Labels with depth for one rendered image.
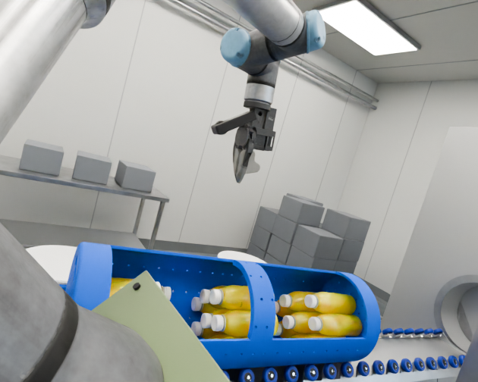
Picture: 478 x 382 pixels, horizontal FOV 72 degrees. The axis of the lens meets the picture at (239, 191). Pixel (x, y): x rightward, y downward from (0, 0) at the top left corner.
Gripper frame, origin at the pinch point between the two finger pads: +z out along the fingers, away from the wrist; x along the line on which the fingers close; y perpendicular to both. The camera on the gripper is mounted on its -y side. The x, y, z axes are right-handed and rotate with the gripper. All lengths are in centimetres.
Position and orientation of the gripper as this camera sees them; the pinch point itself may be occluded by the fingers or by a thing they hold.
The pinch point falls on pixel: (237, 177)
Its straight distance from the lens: 87.2
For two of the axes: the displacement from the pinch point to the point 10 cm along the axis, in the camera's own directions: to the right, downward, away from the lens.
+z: -1.8, 9.7, 1.4
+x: -4.2, -2.0, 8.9
